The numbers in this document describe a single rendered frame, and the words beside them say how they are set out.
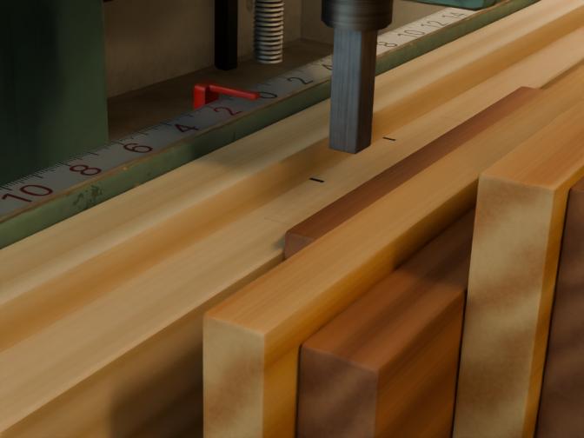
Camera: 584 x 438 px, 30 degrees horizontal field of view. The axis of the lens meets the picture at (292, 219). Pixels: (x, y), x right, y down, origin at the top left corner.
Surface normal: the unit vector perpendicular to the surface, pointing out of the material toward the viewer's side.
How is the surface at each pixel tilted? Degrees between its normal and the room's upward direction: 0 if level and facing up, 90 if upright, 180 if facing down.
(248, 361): 90
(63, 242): 0
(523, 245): 90
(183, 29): 90
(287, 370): 90
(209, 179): 0
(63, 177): 0
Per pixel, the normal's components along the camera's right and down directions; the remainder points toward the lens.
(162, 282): 0.03, -0.92
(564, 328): -0.53, 0.32
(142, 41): 0.82, 0.25
